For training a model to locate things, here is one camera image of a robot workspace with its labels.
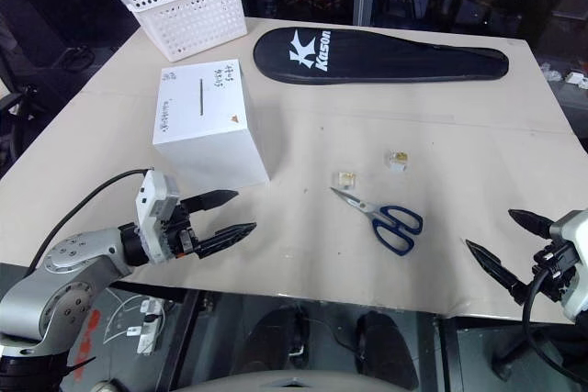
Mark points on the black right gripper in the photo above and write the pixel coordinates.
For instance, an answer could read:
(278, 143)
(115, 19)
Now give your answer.
(549, 268)

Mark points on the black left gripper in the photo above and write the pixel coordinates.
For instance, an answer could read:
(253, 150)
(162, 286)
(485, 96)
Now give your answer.
(180, 231)

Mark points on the white cardboard box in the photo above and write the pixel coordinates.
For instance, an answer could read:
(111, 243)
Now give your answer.
(206, 112)

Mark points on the white power strip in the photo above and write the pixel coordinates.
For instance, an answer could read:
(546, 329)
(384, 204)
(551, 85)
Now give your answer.
(148, 325)

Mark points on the small clear packet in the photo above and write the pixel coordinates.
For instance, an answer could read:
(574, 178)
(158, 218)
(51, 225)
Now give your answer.
(347, 178)
(397, 159)

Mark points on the dark rounded robot foot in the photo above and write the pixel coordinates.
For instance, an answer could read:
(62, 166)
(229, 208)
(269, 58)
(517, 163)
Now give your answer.
(386, 350)
(275, 346)

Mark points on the small white objects on floor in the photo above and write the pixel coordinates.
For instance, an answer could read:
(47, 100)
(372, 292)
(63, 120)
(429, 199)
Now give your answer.
(567, 75)

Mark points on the white perforated plastic basket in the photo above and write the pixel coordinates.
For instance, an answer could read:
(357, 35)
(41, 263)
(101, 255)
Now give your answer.
(184, 6)

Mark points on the black Kason racket cover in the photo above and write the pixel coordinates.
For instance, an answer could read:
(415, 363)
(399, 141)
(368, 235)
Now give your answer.
(367, 59)

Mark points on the black office chair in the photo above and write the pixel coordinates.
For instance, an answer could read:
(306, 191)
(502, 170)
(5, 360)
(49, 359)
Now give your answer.
(14, 103)

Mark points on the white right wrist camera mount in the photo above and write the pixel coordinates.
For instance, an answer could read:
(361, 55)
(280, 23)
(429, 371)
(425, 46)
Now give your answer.
(572, 245)

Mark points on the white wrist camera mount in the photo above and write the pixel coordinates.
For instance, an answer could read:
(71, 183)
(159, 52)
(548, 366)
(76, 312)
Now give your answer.
(572, 245)
(154, 199)

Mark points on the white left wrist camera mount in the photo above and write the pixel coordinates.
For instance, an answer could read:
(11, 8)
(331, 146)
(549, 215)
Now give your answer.
(154, 199)

